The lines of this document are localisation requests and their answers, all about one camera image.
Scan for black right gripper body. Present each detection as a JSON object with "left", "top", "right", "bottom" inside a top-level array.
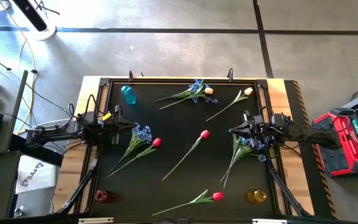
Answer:
[{"left": 244, "top": 110, "right": 273, "bottom": 149}]

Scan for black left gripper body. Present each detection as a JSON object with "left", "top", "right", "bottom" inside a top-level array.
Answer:
[{"left": 103, "top": 105, "right": 127, "bottom": 145}]

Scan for blue artificial flower bunch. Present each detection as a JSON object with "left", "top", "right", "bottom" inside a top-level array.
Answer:
[
  {"left": 154, "top": 78, "right": 219, "bottom": 105},
  {"left": 109, "top": 123, "right": 153, "bottom": 173},
  {"left": 219, "top": 133, "right": 267, "bottom": 187}
]

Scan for blue glass vase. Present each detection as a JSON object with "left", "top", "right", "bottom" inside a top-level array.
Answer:
[{"left": 121, "top": 85, "right": 137, "bottom": 105}]

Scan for red artificial tulip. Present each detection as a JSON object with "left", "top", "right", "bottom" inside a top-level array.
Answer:
[
  {"left": 105, "top": 138, "right": 162, "bottom": 180},
  {"left": 162, "top": 129, "right": 211, "bottom": 181},
  {"left": 152, "top": 189, "right": 224, "bottom": 217}
]

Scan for red glass vase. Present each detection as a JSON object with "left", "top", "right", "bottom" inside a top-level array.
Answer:
[{"left": 94, "top": 189, "right": 116, "bottom": 203}]

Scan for yellow glass vase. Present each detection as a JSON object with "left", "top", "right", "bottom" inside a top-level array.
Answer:
[{"left": 246, "top": 188, "right": 268, "bottom": 205}]

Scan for black base beam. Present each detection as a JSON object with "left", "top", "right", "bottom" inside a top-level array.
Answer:
[{"left": 9, "top": 133, "right": 64, "bottom": 167}]

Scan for black yellow-striped floor strip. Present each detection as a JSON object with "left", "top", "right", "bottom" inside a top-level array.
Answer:
[{"left": 283, "top": 80, "right": 338, "bottom": 220}]

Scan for red black tool box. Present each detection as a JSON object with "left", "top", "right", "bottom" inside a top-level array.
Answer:
[{"left": 311, "top": 108, "right": 358, "bottom": 178}]

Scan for white paper sheet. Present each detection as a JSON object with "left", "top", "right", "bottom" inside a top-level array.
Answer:
[{"left": 15, "top": 154, "right": 57, "bottom": 195}]

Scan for grey desk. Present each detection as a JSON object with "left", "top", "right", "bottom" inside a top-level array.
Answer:
[
  {"left": 0, "top": 151, "right": 21, "bottom": 221},
  {"left": 0, "top": 70, "right": 29, "bottom": 156}
]

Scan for black pole white base stand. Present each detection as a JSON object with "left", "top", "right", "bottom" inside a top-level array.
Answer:
[{"left": 11, "top": 0, "right": 58, "bottom": 41}]

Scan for black aluminium table frame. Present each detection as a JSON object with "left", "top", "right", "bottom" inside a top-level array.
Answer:
[{"left": 73, "top": 77, "right": 315, "bottom": 218}]

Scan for black diagonal frame strut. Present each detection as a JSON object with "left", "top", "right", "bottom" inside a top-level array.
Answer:
[
  {"left": 265, "top": 160, "right": 312, "bottom": 218},
  {"left": 56, "top": 157, "right": 101, "bottom": 215}
]

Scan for yellow floor cable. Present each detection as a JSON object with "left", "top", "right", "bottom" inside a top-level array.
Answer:
[{"left": 0, "top": 0, "right": 40, "bottom": 135}]

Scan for white frame bracket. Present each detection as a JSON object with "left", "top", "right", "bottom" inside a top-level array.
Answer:
[
  {"left": 252, "top": 218, "right": 288, "bottom": 224},
  {"left": 78, "top": 217, "right": 114, "bottom": 224}
]

